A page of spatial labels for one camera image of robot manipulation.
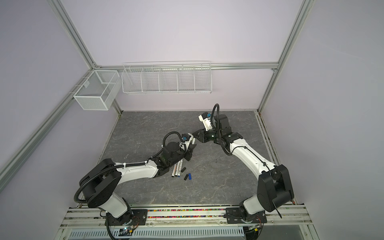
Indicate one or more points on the white wire wall basket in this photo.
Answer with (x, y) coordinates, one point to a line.
(167, 77)

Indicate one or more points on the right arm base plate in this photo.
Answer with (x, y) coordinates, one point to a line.
(238, 215)

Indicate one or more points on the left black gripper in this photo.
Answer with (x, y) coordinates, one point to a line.
(189, 153)

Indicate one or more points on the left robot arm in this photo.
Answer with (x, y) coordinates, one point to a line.
(97, 188)

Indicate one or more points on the white vented cable duct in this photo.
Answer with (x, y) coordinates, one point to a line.
(156, 233)

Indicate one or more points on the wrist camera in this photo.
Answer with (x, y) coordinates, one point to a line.
(187, 140)
(205, 118)

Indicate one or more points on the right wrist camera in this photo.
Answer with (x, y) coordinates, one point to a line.
(205, 118)

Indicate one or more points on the white mesh box basket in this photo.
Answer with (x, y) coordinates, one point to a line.
(99, 90)

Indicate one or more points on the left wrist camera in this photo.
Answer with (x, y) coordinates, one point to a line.
(187, 140)

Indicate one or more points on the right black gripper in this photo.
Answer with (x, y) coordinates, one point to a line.
(203, 135)

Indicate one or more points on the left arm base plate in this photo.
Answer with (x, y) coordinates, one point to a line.
(135, 217)

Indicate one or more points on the white marker pen blue tip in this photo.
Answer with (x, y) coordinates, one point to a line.
(180, 168)

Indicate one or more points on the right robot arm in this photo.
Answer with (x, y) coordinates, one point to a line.
(274, 187)

